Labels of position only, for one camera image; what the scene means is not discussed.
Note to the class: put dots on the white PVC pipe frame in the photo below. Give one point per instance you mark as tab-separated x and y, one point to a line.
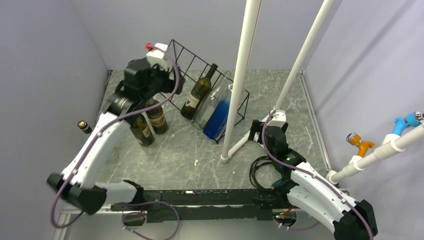
249	26

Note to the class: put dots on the dark wine bottle black top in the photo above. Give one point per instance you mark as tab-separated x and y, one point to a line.
198	93

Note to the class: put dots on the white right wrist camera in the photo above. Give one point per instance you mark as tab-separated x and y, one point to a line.
277	118

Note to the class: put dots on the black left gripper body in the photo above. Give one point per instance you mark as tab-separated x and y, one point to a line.
161	82

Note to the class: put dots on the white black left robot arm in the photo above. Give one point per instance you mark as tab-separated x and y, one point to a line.
77	184

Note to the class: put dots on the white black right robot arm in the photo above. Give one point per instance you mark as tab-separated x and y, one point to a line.
303	187

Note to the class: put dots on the dark wine bottle cream label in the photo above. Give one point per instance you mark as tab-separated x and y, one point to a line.
142	132

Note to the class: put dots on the blue square glass bottle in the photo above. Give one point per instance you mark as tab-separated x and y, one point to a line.
218	119

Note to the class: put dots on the green wine bottle grey capsule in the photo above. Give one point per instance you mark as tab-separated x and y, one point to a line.
157	119

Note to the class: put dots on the blue pipe valve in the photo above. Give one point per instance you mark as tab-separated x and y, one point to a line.
413	119

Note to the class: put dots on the orange pipe valve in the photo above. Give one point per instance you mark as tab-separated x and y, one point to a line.
363	146

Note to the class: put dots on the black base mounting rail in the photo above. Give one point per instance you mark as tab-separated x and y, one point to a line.
208	204

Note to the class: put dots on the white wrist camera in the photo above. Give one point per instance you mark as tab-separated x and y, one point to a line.
156	55
277	118

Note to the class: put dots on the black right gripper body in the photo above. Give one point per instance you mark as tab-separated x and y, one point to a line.
272	152

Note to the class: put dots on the white PVC side pipe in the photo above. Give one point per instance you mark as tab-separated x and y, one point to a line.
383	152

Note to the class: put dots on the clear glass bottle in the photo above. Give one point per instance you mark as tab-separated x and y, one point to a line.
210	103

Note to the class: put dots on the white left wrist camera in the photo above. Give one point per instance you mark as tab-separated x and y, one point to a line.
156	55

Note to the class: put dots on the black wire wine rack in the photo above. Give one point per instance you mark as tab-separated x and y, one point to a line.
192	67

